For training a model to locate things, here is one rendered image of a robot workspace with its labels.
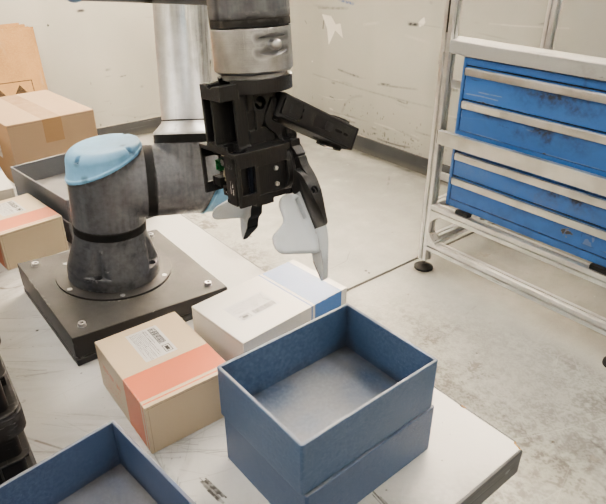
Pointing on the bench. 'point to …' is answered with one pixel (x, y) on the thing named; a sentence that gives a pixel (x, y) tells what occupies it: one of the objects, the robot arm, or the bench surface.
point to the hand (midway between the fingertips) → (286, 257)
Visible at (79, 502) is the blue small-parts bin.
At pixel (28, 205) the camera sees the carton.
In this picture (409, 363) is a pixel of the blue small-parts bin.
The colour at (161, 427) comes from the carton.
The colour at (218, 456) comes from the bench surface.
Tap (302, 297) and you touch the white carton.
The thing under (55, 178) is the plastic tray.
